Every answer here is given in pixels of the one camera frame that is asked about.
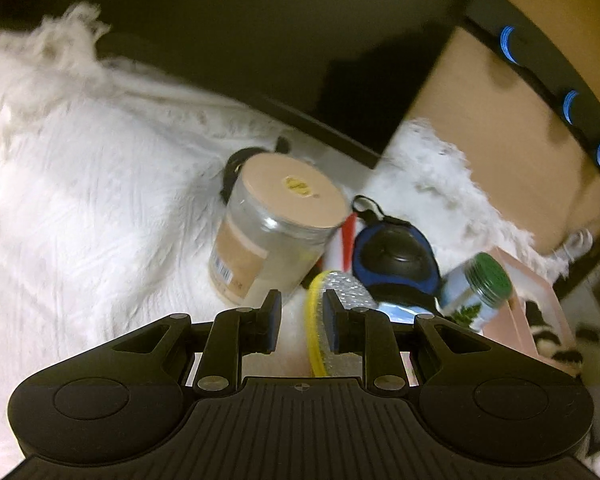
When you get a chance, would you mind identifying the yellow silver sponge pad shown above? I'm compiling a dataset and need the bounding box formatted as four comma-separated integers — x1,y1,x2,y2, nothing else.
304,270,378,377

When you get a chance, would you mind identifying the black and white knit sock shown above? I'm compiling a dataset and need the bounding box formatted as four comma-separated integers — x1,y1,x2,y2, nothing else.
524,299,596,378

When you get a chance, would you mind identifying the blue and white packet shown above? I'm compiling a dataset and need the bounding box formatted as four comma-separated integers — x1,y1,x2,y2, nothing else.
378,302,430,325

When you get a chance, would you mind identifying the black and blue pouch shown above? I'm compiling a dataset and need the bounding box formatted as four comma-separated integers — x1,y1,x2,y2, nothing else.
351,195,441,313

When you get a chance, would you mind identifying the red and white striped sock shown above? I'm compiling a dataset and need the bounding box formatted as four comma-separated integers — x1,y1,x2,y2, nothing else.
323,212,358,274

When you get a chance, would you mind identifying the green lid glass jar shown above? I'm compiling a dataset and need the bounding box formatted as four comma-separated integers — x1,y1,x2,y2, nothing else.
438,252,513,333

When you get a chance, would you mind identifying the clear jar with tan lid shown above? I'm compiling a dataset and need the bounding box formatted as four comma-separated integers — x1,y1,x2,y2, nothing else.
209,153,351,307

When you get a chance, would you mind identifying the pink cardboard box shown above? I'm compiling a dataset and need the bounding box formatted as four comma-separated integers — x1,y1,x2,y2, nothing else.
482,247,580,377

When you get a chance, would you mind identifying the white fringed cloth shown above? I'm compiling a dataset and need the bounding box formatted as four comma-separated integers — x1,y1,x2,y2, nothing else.
0,3,568,478

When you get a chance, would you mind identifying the black flat screen television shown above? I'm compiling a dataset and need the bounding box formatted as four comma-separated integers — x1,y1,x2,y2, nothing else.
0,0,470,167

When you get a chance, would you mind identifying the black power strip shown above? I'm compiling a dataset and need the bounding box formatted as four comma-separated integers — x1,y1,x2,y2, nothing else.
463,0,600,172

